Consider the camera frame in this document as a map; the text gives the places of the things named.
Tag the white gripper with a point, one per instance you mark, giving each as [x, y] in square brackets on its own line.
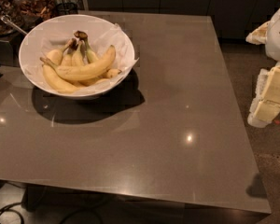
[278, 34]

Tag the white bowl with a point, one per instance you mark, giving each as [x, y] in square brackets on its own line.
[31, 69]

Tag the yellow banana bunch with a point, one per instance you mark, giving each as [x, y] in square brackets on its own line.
[82, 55]

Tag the white paper liner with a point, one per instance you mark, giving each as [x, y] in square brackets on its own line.
[115, 41]

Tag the tray of dried snacks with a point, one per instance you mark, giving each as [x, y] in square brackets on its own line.
[43, 9]

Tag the metal spoon handle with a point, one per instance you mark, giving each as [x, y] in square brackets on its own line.
[7, 20]

